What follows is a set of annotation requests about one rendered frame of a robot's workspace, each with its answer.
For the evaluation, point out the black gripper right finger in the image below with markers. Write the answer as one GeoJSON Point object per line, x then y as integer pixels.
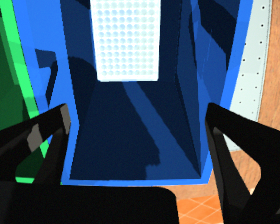
{"type": "Point", "coordinates": [262, 144]}

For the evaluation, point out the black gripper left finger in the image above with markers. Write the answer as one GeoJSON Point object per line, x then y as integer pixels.
{"type": "Point", "coordinates": [17, 142]}

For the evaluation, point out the dark blue bin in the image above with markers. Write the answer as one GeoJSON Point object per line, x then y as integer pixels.
{"type": "Point", "coordinates": [135, 133]}

